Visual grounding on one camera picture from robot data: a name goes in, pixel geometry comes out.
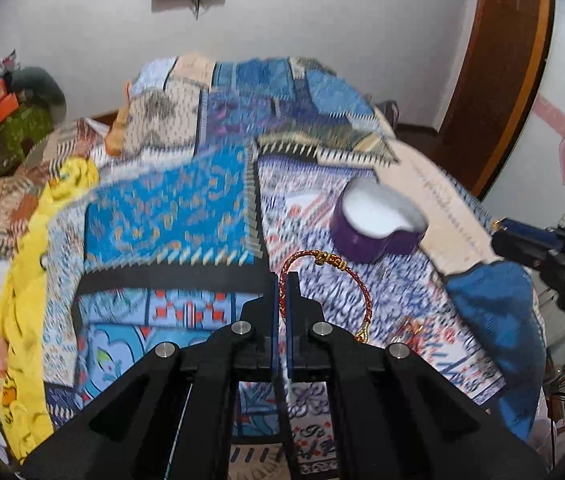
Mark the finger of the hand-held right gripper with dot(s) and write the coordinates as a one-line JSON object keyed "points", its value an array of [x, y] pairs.
{"points": [[522, 247]]}

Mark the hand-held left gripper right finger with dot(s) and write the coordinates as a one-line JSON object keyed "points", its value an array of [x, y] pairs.
{"points": [[292, 310]]}

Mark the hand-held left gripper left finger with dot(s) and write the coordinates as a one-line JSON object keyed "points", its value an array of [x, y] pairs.
{"points": [[276, 310]]}

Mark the purple heart-shaped jewelry box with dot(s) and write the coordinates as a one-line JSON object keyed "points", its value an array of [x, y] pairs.
{"points": [[357, 245]]}

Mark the blue patchwork blanket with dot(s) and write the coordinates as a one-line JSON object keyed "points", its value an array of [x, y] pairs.
{"points": [[162, 210]]}

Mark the brown wooden door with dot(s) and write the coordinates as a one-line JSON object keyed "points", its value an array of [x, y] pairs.
{"points": [[497, 70]]}

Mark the yellow patterned cloth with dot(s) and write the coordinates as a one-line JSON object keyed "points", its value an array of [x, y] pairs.
{"points": [[27, 270]]}

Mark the green patterned box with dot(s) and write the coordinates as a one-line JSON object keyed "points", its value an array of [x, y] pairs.
{"points": [[12, 135]]}

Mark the grey-green round cushion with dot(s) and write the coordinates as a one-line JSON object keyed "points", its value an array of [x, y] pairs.
{"points": [[42, 87]]}

